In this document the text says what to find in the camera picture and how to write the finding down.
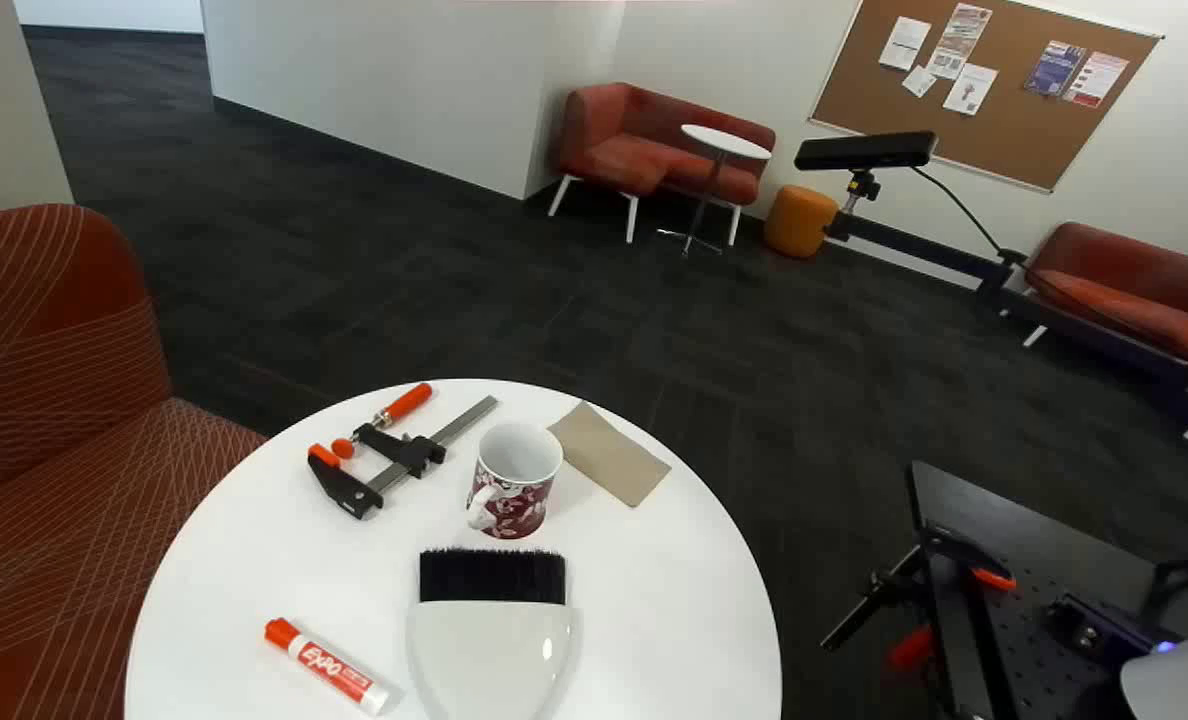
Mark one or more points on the tan sandpaper sheet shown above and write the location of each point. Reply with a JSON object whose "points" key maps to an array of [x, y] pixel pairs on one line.
{"points": [[604, 461]]}

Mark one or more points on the black orange bar clamp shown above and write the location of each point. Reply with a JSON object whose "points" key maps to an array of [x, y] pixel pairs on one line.
{"points": [[407, 455]]}

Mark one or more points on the white red patterned mug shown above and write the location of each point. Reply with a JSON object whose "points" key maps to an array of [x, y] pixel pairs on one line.
{"points": [[515, 479]]}

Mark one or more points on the red striped armchair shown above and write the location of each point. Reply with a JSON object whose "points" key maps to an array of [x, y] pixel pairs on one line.
{"points": [[96, 461]]}

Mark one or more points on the red lounge sofa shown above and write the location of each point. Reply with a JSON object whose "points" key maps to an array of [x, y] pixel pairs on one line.
{"points": [[634, 143]]}

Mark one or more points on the orange white Expo marker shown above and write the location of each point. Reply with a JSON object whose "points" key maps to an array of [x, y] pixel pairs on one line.
{"points": [[328, 665]]}

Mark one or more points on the small round white side table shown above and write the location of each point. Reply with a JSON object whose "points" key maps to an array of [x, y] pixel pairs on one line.
{"points": [[721, 147]]}

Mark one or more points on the white brush black bristles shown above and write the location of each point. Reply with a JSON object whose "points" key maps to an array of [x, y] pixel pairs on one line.
{"points": [[488, 635]]}

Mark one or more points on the cork bulletin board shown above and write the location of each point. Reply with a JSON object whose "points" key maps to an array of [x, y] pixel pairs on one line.
{"points": [[1002, 85]]}

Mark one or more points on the black perforated robot base table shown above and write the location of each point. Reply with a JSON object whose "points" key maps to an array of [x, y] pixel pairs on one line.
{"points": [[1020, 619]]}

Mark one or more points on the orange round ottoman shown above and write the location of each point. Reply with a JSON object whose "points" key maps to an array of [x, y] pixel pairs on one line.
{"points": [[798, 221]]}

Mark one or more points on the black camera on stand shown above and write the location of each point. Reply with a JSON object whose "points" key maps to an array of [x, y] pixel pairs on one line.
{"points": [[998, 273]]}

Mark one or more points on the red bench seat right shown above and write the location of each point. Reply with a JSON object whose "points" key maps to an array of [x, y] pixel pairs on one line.
{"points": [[1120, 280]]}

